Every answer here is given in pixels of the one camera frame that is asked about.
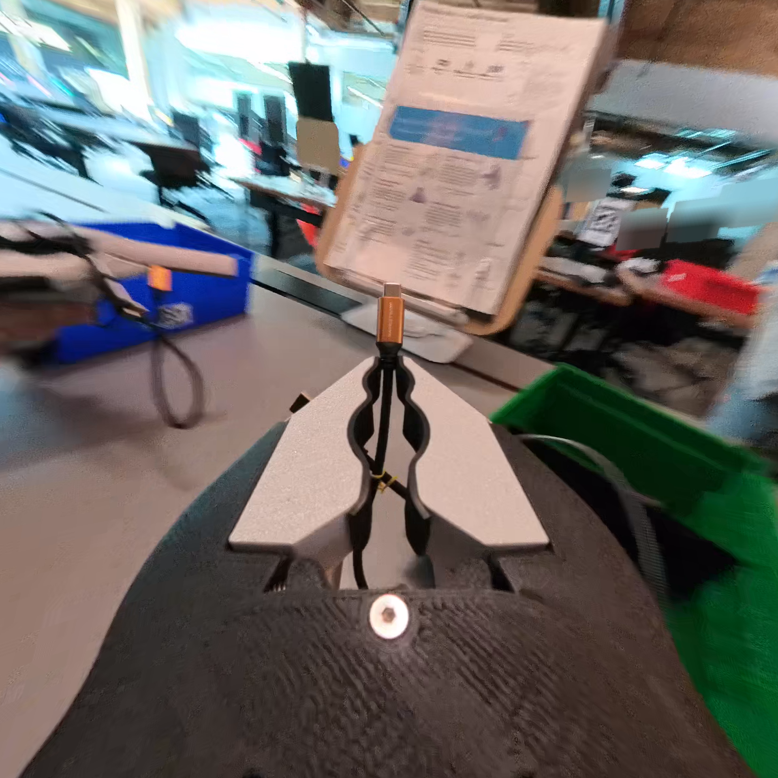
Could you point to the black monitor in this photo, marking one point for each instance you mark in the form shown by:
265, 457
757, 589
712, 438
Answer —
310, 91

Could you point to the wooden document stand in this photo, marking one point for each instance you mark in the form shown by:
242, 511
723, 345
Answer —
317, 146
523, 285

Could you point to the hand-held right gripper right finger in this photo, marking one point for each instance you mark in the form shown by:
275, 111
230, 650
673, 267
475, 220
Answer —
474, 486

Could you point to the red plastic bin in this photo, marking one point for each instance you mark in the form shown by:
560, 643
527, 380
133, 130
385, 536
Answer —
708, 285

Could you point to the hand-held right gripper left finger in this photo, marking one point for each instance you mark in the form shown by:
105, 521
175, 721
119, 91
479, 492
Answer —
304, 486

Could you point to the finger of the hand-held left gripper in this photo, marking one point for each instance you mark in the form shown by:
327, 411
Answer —
182, 261
42, 265

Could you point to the green plastic bin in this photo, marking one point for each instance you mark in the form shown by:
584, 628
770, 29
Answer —
729, 577

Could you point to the blue plastic bin white tag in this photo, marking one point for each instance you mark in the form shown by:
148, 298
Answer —
213, 298

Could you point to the printed instruction sheets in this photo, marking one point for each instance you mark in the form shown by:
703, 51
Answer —
450, 182

